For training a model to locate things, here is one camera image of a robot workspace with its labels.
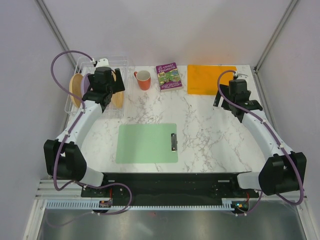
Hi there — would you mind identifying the yellow plate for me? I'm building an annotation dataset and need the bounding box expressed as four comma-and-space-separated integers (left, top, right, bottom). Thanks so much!
109, 71, 126, 109

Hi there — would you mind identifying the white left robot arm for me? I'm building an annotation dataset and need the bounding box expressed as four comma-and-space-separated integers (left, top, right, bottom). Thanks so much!
43, 66, 125, 197

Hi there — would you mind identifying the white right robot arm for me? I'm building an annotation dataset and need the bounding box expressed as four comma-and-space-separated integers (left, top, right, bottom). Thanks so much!
213, 79, 307, 197

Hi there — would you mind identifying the tan plate in rack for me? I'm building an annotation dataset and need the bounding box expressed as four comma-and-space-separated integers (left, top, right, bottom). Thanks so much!
69, 73, 83, 109

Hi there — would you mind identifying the purple plate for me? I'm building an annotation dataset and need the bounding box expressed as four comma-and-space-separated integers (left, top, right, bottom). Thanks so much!
80, 73, 92, 100

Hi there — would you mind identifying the orange mat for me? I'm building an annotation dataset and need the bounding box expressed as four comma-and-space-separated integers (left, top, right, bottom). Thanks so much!
187, 64, 237, 96

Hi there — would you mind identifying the orange mug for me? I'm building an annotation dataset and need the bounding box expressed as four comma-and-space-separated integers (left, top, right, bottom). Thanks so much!
133, 70, 151, 91

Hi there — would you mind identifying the purple paperback book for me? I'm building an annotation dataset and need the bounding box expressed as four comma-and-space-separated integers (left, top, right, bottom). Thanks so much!
155, 62, 183, 93

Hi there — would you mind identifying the green clipboard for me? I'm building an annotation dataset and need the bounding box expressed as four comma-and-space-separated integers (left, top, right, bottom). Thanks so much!
115, 123, 178, 164

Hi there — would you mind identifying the white wire dish rack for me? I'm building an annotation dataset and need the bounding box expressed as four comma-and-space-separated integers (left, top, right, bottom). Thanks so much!
74, 55, 132, 119

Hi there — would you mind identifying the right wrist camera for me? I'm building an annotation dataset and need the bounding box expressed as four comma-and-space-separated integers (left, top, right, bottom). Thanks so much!
233, 71, 248, 80

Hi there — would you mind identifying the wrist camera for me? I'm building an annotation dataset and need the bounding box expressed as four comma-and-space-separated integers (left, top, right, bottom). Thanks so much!
91, 58, 110, 68
233, 71, 248, 80

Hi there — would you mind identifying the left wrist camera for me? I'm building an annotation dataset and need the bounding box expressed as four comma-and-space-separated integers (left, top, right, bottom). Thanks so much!
91, 58, 110, 68

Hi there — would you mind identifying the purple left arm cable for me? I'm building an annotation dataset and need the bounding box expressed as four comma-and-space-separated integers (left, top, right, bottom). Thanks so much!
50, 50, 133, 230

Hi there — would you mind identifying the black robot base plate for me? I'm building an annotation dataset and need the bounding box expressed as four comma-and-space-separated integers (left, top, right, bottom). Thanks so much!
81, 173, 259, 205

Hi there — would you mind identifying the left aluminium frame post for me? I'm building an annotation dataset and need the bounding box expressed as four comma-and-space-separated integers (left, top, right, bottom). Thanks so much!
36, 0, 77, 67

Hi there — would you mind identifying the aluminium frame post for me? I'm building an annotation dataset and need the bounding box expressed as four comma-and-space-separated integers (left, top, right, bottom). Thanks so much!
36, 0, 77, 67
253, 0, 300, 74

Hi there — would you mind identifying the right aluminium frame post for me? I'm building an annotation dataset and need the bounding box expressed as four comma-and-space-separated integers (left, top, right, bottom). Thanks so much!
253, 0, 300, 74

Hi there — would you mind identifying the white slotted cable duct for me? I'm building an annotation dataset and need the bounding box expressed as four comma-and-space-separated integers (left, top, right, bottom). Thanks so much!
44, 198, 234, 211

